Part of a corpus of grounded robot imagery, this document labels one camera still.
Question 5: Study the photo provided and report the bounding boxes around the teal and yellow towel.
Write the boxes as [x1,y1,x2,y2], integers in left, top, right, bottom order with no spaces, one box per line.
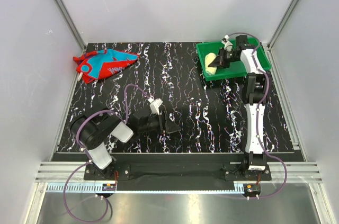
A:
[204,52,220,76]

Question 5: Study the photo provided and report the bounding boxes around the right aluminium frame post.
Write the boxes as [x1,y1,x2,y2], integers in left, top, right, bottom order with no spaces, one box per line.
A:
[266,0,318,50]

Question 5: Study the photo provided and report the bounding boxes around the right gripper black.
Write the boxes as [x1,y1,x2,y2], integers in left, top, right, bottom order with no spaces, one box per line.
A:
[208,48,238,70]

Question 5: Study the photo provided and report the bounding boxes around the black marble pattern mat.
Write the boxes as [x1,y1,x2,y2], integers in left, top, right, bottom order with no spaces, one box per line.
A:
[50,41,308,163]

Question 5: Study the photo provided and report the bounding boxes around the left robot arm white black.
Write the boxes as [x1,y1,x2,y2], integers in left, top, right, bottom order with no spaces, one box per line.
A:
[70,108,181,180]

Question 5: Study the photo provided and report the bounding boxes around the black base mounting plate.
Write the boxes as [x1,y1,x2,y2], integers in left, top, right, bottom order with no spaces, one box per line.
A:
[84,153,272,182]

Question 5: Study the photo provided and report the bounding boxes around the red and blue towel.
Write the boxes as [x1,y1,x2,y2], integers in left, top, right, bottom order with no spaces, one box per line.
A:
[73,49,140,84]

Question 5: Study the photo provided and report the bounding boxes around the aluminium frame post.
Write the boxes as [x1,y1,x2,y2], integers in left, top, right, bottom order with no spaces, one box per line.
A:
[266,0,318,50]
[53,0,87,51]

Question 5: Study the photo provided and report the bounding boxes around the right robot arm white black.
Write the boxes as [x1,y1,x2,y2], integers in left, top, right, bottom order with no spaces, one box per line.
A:
[205,33,270,180]

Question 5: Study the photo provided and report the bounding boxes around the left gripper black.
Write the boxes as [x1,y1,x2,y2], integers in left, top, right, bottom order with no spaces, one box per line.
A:
[139,111,180,135]

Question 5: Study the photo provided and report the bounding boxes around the slotted cable duct rail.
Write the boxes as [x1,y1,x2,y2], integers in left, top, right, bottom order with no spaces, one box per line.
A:
[47,182,244,194]

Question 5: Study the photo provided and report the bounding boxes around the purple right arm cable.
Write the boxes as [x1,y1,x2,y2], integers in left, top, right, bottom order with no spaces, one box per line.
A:
[227,32,288,199]

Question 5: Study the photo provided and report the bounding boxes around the green plastic tray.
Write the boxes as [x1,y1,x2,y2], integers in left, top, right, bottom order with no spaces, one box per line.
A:
[196,37,272,81]

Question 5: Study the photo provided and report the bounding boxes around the left aluminium frame post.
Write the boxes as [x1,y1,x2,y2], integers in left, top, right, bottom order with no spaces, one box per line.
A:
[53,0,87,51]

